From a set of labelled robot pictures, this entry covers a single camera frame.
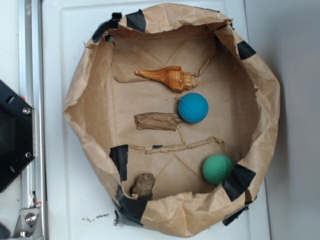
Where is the brown paper bag bin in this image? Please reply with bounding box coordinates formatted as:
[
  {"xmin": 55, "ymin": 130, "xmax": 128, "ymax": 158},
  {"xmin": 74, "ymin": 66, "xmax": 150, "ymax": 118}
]
[{"xmin": 63, "ymin": 3, "xmax": 280, "ymax": 238}]

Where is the aluminium frame rail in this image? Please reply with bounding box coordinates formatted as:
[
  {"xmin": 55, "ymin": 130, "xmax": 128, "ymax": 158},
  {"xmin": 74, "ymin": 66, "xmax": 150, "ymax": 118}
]
[{"xmin": 18, "ymin": 0, "xmax": 49, "ymax": 240}]

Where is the orange spiral seashell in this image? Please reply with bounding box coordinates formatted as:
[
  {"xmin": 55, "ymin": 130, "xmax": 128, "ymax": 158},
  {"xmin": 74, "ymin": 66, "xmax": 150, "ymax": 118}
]
[{"xmin": 135, "ymin": 66, "xmax": 199, "ymax": 93}]

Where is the blue foam ball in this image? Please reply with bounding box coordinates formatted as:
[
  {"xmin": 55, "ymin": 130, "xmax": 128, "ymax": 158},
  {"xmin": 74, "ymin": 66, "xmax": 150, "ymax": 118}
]
[{"xmin": 177, "ymin": 92, "xmax": 209, "ymax": 124}]

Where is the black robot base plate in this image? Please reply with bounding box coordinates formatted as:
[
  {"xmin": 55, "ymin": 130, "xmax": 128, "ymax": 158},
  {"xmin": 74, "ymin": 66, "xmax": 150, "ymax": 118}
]
[{"xmin": 0, "ymin": 81, "xmax": 35, "ymax": 193}]

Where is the brown wood bark piece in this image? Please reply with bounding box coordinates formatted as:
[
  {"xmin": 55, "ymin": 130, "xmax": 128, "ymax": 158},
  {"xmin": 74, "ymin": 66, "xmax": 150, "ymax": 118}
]
[{"xmin": 134, "ymin": 112, "xmax": 183, "ymax": 131}]

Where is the green foam ball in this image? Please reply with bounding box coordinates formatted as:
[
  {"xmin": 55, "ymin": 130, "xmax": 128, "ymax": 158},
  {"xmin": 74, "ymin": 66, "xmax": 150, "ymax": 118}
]
[{"xmin": 202, "ymin": 154, "xmax": 234, "ymax": 186}]

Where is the metal corner bracket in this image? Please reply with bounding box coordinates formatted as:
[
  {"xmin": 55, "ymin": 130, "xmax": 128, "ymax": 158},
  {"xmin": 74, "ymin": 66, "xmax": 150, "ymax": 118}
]
[{"xmin": 11, "ymin": 208, "xmax": 43, "ymax": 240}]

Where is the small brown rock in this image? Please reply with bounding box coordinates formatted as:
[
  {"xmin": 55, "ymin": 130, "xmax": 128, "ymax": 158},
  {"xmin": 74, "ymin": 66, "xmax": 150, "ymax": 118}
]
[{"xmin": 129, "ymin": 173, "xmax": 156, "ymax": 201}]

